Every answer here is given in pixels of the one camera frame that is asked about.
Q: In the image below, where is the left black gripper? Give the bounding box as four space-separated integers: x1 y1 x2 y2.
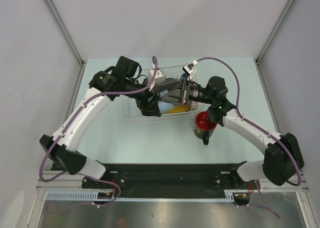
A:
122 77 161 116

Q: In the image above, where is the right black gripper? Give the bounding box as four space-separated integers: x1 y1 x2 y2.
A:
160 77 215 106

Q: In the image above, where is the yellow round patterned plate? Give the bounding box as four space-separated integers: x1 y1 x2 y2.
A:
164 105 191 114

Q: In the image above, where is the light blue cup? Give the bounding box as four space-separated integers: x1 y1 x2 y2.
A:
158 90 174 114

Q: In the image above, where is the dark green red-rimmed mug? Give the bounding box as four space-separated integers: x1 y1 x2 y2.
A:
193 111 218 145

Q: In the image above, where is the black square floral plate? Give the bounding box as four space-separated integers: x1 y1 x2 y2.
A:
151 78 180 93

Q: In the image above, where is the blue patterned bowl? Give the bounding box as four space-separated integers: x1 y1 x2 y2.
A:
180 73 189 81

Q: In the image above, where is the brown white patterned bowl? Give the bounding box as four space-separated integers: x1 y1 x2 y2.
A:
188 101 199 111

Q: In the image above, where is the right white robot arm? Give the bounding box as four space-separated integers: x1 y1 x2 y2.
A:
182 76 305 188

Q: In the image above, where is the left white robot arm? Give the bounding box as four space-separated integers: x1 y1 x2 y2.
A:
39 56 166 188

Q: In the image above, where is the white wire dish rack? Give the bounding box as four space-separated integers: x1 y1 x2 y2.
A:
121 66 204 124

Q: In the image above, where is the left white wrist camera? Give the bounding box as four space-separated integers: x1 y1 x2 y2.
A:
147 69 166 89

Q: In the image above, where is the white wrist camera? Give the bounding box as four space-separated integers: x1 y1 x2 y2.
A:
147 69 166 89
182 60 198 80

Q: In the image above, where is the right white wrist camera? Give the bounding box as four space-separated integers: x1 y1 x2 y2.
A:
182 60 198 80

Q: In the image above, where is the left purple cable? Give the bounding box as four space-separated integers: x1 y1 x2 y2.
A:
39 56 161 208

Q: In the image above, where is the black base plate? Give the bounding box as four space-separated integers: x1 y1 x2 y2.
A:
49 163 261 198

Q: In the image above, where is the white slotted cable duct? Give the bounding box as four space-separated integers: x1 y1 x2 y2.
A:
46 189 251 203

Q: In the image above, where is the aluminium frame rail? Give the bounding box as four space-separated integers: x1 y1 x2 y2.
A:
36 170 88 191

